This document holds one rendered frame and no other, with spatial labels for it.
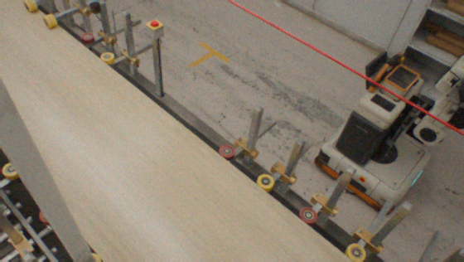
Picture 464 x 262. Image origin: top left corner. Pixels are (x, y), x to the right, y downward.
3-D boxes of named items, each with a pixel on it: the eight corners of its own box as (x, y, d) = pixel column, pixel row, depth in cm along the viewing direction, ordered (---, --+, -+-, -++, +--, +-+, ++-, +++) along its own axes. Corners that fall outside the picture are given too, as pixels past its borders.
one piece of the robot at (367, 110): (326, 157, 281) (366, 74, 217) (361, 120, 309) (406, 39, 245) (364, 183, 267) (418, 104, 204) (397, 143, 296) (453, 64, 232)
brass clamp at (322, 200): (315, 194, 184) (318, 189, 180) (338, 211, 178) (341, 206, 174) (308, 202, 180) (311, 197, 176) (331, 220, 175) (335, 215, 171)
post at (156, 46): (160, 90, 237) (156, 31, 202) (165, 94, 235) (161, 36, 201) (155, 94, 234) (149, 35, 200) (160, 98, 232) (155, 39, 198)
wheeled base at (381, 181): (311, 164, 292) (319, 144, 273) (351, 123, 324) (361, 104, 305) (385, 220, 265) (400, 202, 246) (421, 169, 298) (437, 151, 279)
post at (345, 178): (319, 216, 189) (350, 163, 153) (325, 221, 188) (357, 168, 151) (316, 221, 187) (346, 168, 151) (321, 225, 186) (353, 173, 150)
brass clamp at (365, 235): (357, 229, 175) (360, 224, 172) (382, 248, 170) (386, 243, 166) (350, 238, 172) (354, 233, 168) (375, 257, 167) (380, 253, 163)
